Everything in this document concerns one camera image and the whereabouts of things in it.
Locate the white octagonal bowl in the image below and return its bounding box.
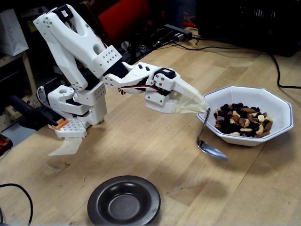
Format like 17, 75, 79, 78
197, 86, 294, 147

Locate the white cardboard box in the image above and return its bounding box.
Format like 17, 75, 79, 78
0, 8, 29, 57

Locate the nut and raisin mix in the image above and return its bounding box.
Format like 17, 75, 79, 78
213, 103, 274, 138

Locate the brown plate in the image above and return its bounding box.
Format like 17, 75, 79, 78
87, 175, 161, 226

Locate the metal spoon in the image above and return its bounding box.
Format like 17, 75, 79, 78
196, 108, 229, 161

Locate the black cable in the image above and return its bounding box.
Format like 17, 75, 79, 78
169, 35, 301, 89
0, 183, 34, 226

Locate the wooden shelf frame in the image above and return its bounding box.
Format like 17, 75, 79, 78
0, 51, 37, 99

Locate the black bar clamp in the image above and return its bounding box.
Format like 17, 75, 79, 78
9, 95, 69, 130

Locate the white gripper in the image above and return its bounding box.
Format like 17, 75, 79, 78
145, 68, 210, 114

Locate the black equipment case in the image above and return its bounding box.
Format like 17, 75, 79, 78
196, 0, 301, 57

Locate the black power strip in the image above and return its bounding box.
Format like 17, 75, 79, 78
164, 23, 193, 41

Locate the red chair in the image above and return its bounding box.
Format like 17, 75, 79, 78
97, 0, 151, 45

